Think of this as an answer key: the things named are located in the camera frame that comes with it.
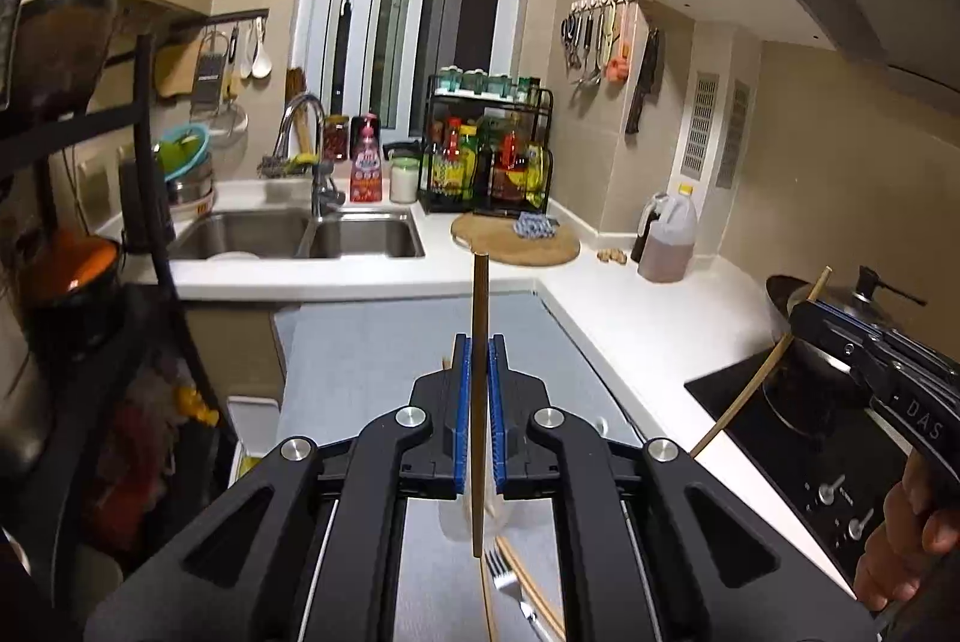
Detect hanging cleaver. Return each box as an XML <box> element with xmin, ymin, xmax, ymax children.
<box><xmin>625</xmin><ymin>28</ymin><xmax>665</xmax><ymax>134</ymax></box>

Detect red sauce jar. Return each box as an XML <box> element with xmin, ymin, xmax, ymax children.
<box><xmin>324</xmin><ymin>115</ymin><xmax>352</xmax><ymax>161</ymax></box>

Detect wall vent grille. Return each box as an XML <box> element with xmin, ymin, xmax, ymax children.
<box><xmin>679</xmin><ymin>72</ymin><xmax>721</xmax><ymax>174</ymax></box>

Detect red dish soap bottle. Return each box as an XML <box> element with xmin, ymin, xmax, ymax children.
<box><xmin>349</xmin><ymin>115</ymin><xmax>385</xmax><ymax>204</ymax></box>

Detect white hanging ladles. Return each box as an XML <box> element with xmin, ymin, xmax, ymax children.
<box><xmin>240</xmin><ymin>16</ymin><xmax>272</xmax><ymax>80</ymax></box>

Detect white jar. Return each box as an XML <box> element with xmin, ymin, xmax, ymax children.
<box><xmin>388</xmin><ymin>157</ymin><xmax>421</xmax><ymax>204</ymax></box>

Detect black storage shelf rack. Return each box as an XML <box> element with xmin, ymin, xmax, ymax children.
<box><xmin>0</xmin><ymin>0</ymin><xmax>248</xmax><ymax>642</ymax></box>

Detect steel kitchen sink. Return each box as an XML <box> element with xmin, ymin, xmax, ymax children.
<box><xmin>166</xmin><ymin>208</ymin><xmax>426</xmax><ymax>260</ymax></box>

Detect yellow-capped oil jug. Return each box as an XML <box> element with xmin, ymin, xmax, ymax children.
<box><xmin>637</xmin><ymin>184</ymin><xmax>698</xmax><ymax>283</ymax></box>

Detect steel kitchen faucet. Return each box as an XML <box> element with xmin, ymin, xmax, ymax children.
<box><xmin>271</xmin><ymin>93</ymin><xmax>347</xmax><ymax>219</ymax></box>

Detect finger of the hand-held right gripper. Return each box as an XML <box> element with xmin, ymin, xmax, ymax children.
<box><xmin>787</xmin><ymin>303</ymin><xmax>897</xmax><ymax>388</ymax></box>
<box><xmin>814</xmin><ymin>301</ymin><xmax>938</xmax><ymax>358</ymax></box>

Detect row of green-lid spice jars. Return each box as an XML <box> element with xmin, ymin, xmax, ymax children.
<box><xmin>439</xmin><ymin>64</ymin><xmax>541</xmax><ymax>97</ymax></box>

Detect round wooden cutting board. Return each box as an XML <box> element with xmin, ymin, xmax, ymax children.
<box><xmin>450</xmin><ymin>211</ymin><xmax>582</xmax><ymax>268</ymax></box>

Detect hanging wire strainer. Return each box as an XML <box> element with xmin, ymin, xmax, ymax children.
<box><xmin>210</xmin><ymin>98</ymin><xmax>248</xmax><ymax>137</ymax></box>

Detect bunch of hanging kitchen tools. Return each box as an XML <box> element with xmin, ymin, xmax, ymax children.
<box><xmin>561</xmin><ymin>4</ymin><xmax>631</xmax><ymax>88</ymax></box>

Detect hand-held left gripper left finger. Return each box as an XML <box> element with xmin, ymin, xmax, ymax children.
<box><xmin>82</xmin><ymin>333</ymin><xmax>475</xmax><ymax>642</ymax></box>

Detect orange and black bowl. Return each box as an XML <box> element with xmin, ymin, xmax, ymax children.
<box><xmin>22</xmin><ymin>233</ymin><xmax>125</xmax><ymax>350</ymax></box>

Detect white plastic bin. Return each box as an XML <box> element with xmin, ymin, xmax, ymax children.
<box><xmin>225</xmin><ymin>394</ymin><xmax>282</xmax><ymax>485</ymax></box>

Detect row of condiment bottles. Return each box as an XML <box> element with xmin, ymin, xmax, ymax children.
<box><xmin>424</xmin><ymin>113</ymin><xmax>548</xmax><ymax>208</ymax></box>

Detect steel wok lid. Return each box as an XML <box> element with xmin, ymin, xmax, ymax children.
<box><xmin>814</xmin><ymin>265</ymin><xmax>929</xmax><ymax>343</ymax></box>

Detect person's right hand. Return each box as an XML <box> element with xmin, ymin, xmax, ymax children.
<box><xmin>853</xmin><ymin>454</ymin><xmax>960</xmax><ymax>613</ymax></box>

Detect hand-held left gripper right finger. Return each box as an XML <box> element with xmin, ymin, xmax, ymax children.
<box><xmin>487</xmin><ymin>333</ymin><xmax>878</xmax><ymax>642</ymax></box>

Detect black spice rack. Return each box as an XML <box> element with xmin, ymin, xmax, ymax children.
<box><xmin>418</xmin><ymin>76</ymin><xmax>554</xmax><ymax>217</ymax></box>

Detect black wok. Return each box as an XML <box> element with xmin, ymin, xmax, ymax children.
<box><xmin>765</xmin><ymin>274</ymin><xmax>901</xmax><ymax>433</ymax></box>

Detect white-handled steel fork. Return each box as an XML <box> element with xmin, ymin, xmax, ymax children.
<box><xmin>484</xmin><ymin>546</ymin><xmax>552</xmax><ymax>642</ymax></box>

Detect black glass cooktop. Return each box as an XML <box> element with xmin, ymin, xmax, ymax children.
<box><xmin>684</xmin><ymin>349</ymin><xmax>901</xmax><ymax>575</ymax></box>

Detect green colander bowl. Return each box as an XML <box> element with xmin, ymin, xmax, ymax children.
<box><xmin>156</xmin><ymin>124</ymin><xmax>211</xmax><ymax>182</ymax></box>

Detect hanging wooden board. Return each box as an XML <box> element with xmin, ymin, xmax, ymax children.
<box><xmin>154</xmin><ymin>31</ymin><xmax>207</xmax><ymax>99</ymax></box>

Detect blue patterned cloth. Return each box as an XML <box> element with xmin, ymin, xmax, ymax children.
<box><xmin>512</xmin><ymin>213</ymin><xmax>560</xmax><ymax>239</ymax></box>

